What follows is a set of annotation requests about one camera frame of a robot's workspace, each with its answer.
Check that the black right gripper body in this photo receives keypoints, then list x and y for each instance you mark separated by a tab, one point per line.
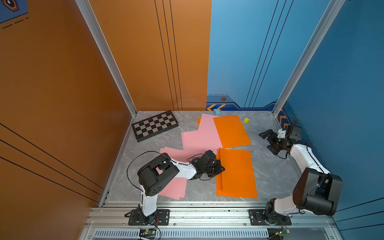
278	142

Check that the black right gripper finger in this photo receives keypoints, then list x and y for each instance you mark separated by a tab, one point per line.
273	149
266	134

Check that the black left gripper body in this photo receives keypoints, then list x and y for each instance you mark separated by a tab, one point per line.
213	168

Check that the orange paper front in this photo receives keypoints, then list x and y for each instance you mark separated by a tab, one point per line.
238	178

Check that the pink paper underneath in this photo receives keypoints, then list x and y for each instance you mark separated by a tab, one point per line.
205	138

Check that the orange curved paper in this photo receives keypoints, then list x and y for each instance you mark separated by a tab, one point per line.
231	132

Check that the large curved pink paper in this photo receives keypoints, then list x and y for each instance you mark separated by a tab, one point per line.
176	189

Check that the large orange paper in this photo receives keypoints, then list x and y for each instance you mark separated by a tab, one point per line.
219	183

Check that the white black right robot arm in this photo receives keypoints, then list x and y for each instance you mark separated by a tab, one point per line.
317	191

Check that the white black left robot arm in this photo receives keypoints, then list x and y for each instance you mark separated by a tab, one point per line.
156	175

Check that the small blue toy box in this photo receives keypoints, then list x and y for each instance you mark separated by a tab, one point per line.
217	112

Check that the ventilation grille strip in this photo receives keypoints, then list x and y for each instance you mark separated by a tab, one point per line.
250	233

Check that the black grey chessboard case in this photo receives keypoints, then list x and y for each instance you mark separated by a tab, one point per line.
155	125

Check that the right green circuit board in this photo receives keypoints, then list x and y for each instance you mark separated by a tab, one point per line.
275	234

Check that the green circuit board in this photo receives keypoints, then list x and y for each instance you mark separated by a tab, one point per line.
275	234
147	234

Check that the left green circuit board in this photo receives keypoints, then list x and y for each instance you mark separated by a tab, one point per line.
147	234

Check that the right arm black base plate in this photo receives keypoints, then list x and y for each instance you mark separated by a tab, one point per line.
258	217

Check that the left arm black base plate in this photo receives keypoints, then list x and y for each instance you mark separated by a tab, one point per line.
158	218

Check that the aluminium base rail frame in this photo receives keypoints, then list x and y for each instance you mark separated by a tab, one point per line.
202	215

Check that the right aluminium corner post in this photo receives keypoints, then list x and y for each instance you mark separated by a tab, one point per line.
318	35

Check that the aluminium corner post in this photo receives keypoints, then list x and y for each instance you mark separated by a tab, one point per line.
318	35
100	39

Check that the left aluminium corner post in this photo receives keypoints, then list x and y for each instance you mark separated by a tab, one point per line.
100	39

